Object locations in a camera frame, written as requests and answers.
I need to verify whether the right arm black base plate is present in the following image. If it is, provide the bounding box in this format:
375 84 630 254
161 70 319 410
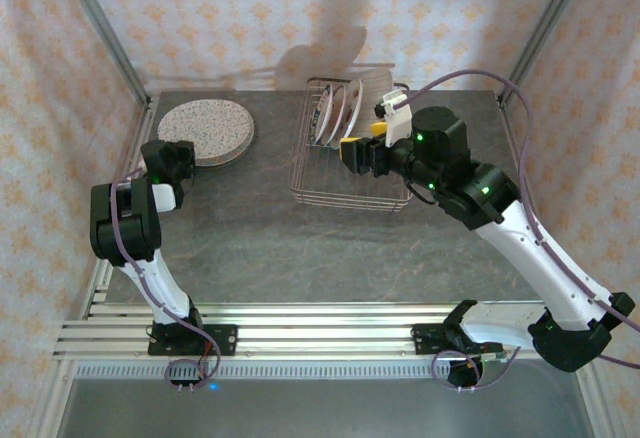
409 324 504 358

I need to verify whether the blue speckled plate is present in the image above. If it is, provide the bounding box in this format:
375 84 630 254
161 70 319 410
157 99 254 159

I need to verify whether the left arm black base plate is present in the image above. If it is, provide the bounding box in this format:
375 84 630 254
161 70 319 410
147 324 239 358

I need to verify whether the watermelon print plate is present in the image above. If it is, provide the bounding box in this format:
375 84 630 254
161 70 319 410
342 79 365 139

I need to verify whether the small plate green lettered rim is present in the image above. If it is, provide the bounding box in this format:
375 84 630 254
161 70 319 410
313 85 335 147

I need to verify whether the thin black wire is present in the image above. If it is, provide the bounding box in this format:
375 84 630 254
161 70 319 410
412 185 441 207

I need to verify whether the aluminium mounting rail beam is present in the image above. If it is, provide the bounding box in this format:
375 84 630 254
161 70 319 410
52 301 601 362

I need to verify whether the wire dish rack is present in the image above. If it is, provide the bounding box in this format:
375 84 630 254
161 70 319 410
288 76 415 213

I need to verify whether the slotted cable duct strip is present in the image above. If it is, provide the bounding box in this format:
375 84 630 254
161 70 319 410
74 361 576 380

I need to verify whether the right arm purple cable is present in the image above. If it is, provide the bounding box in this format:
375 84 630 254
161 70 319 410
397 68 640 393

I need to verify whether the small plate orange sunburst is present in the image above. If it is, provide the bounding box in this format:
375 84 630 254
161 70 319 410
324 85 349 148

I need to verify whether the aluminium frame post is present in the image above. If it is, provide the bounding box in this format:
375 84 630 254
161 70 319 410
53 0 152 109
497 0 595 109

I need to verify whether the grey metal sheet panel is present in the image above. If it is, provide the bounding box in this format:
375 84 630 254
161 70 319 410
54 376 596 438

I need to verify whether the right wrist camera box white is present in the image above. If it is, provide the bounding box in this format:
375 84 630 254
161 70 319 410
374 88 414 148

